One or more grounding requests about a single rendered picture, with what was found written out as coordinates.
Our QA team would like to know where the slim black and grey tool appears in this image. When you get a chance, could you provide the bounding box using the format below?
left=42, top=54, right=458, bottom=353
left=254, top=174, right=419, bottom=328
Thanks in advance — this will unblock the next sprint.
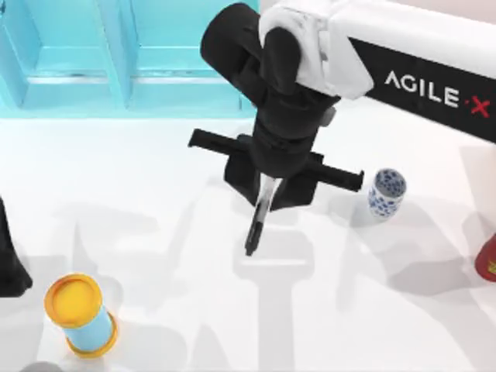
left=244, top=173, right=281, bottom=257

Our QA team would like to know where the blue and white cup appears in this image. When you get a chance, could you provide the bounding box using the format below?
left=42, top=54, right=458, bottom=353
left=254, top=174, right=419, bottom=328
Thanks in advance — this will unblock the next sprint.
left=367, top=167, right=408, bottom=224

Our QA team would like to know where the light blue rack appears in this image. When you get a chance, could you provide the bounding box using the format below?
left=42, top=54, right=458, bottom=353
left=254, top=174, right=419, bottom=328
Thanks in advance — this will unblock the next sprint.
left=0, top=0, right=257, bottom=119

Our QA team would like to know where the red can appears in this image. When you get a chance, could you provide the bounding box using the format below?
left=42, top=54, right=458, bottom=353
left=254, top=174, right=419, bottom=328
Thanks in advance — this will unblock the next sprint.
left=475, top=235, right=496, bottom=282

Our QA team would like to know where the blue can with yellow lid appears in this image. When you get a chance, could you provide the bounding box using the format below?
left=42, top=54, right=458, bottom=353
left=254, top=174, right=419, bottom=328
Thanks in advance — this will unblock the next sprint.
left=43, top=272, right=119, bottom=357

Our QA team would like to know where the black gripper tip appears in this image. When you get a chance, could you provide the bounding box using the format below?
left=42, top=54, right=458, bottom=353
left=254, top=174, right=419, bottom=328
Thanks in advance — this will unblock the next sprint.
left=0, top=197, right=34, bottom=300

